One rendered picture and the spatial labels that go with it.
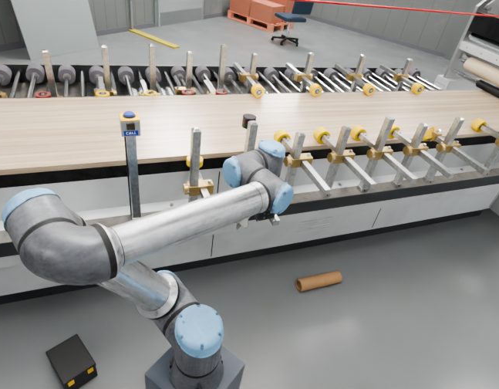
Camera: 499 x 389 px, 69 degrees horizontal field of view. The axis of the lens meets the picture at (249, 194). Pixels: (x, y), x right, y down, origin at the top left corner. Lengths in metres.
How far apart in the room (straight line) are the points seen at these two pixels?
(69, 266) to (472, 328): 2.50
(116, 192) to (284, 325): 1.21
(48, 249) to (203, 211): 0.33
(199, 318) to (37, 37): 5.06
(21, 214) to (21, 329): 1.58
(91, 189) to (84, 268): 1.17
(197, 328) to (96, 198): 0.97
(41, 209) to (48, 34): 5.16
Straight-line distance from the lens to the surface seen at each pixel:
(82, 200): 1.93
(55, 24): 5.97
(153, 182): 1.89
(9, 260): 1.91
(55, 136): 2.02
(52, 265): 0.76
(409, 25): 9.40
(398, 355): 2.44
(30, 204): 0.84
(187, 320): 1.20
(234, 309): 2.29
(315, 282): 2.44
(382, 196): 2.31
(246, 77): 2.72
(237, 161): 1.08
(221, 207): 0.89
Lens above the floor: 1.88
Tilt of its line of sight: 37 degrees down
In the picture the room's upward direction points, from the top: 9 degrees clockwise
